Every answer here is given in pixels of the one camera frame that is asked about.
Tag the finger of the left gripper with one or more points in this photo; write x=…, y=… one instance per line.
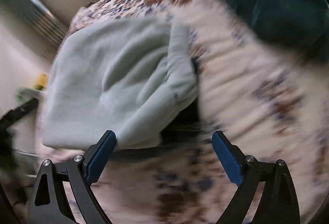
x=14, y=115

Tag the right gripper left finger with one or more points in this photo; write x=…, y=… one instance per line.
x=49, y=203

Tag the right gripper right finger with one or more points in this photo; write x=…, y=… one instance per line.
x=278, y=203

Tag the light green fleece pants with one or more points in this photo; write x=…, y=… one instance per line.
x=132, y=76

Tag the floral bed blanket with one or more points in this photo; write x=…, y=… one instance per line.
x=264, y=100

